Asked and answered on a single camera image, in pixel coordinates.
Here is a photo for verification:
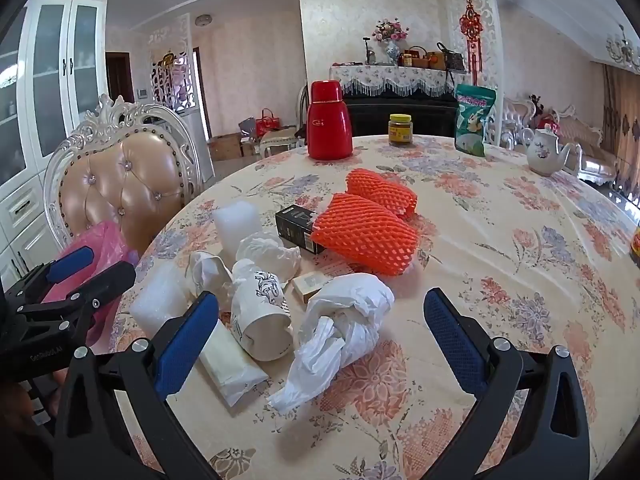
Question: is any yellow lid glass jar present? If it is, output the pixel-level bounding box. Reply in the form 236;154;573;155
388;113;414;147

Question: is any white glass door cabinet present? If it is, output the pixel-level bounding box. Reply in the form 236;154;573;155
0;0;108;286

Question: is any white plastic bag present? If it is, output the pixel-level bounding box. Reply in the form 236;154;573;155
267;274;396;415

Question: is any white foam sheet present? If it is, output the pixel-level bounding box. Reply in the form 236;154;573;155
129;262;193;338

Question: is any person's left hand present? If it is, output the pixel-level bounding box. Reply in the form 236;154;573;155
0;367;68;441

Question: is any chandelier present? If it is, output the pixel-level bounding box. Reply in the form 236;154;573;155
605;25;640;73

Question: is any white patterned paper cup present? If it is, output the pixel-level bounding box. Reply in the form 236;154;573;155
230;258;295;362

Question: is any floral lace cover cloth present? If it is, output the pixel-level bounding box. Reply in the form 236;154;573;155
329;64;473;98

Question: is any dark wooden door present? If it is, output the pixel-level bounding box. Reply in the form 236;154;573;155
106;52;135;103

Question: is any round floral-cloth table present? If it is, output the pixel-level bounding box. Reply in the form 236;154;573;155
107;134;640;480

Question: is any small tan cardboard box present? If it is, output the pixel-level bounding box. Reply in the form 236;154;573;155
291;272;331;305

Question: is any ornate white beige chair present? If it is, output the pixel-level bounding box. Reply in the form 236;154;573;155
42;92;216;261

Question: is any black piano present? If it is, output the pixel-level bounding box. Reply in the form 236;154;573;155
345;94;461;138

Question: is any white paper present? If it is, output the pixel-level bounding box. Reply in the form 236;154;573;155
187;250;233;301

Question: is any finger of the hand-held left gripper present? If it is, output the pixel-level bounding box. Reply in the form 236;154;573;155
2;246;96;311
17;261;137;346

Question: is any brown curtain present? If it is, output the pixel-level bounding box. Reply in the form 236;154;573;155
602;65;640;196

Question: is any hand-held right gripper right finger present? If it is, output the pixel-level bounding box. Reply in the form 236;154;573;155
422;287;593;480

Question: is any white tissue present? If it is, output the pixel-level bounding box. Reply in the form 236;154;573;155
235;232;302;281

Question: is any white cushioned chair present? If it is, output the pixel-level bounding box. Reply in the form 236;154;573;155
257;127;306;158

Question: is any black carton box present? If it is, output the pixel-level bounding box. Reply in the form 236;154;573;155
274;204;328;256

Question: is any white tissue pack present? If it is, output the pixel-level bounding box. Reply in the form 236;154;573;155
200;317;268;407

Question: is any green snack bag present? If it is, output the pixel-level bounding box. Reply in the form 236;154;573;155
454;83;497;157

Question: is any red handbag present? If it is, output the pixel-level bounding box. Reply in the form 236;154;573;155
255;108;281;137

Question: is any white lattice screen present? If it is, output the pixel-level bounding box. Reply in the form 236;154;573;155
147;15;193;111

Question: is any vase with pink flowers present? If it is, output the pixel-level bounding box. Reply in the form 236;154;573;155
372;19;410;66

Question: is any white floral teapot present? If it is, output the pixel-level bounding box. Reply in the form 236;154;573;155
522;125;583;177

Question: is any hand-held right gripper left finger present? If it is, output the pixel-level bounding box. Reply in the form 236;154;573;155
52;290;222;480

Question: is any ornate white sofa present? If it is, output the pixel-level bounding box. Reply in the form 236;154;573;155
502;95;618;186

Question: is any red thermos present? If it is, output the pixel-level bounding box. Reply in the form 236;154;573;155
306;80;353;161

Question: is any red knot wall hanging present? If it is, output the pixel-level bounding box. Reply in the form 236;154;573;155
460;0;485;86

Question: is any dark patterned handbag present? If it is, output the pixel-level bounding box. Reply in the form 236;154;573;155
436;41;467;72

